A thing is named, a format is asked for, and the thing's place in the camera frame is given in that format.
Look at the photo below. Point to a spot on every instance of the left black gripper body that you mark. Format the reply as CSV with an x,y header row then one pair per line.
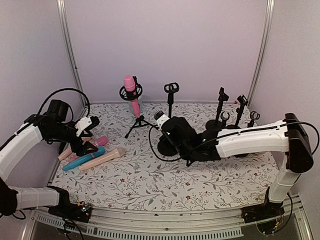
x,y
75,145

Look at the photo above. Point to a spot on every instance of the black microphone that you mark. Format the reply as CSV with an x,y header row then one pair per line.
x,y
61,147

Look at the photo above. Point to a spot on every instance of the beige microphone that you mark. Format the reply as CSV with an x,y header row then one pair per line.
x,y
114,154
68,150

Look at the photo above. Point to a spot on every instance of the short pink microphone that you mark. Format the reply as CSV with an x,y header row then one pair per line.
x,y
102,141

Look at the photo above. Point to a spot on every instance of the blue microphone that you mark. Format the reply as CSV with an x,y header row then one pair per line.
x,y
84,159

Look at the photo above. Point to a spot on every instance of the tall pink microphone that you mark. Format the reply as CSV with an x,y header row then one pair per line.
x,y
131,85

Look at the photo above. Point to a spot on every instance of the black tripod shock-mount stand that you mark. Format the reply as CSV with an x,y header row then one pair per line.
x,y
139,122

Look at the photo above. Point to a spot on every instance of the round stand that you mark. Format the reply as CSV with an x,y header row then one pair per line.
x,y
216,123
243,102
225,116
254,115
164,146

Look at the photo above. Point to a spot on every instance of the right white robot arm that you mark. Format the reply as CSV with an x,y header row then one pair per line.
x,y
287,136

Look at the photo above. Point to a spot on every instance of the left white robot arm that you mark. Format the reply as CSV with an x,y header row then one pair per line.
x,y
49,127

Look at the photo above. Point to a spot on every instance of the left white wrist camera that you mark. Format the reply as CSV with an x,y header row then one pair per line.
x,y
85,124

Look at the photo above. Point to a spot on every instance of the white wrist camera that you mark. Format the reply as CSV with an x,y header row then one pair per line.
x,y
160,118
85,124

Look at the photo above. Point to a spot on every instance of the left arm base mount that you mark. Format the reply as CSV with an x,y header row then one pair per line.
x,y
80,211

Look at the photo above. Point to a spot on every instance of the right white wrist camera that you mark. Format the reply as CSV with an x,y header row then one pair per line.
x,y
160,118

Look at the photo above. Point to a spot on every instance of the front aluminium rail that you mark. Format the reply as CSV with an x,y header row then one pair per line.
x,y
215,224

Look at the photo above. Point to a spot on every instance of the left aluminium frame post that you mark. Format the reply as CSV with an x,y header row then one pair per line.
x,y
61,8

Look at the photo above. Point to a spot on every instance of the aluminium frame post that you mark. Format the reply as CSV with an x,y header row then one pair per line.
x,y
61,8
270,4

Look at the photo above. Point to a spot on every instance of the right aluminium frame post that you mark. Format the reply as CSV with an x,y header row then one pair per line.
x,y
270,4

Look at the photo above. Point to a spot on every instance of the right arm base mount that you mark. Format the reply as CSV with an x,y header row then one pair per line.
x,y
262,211

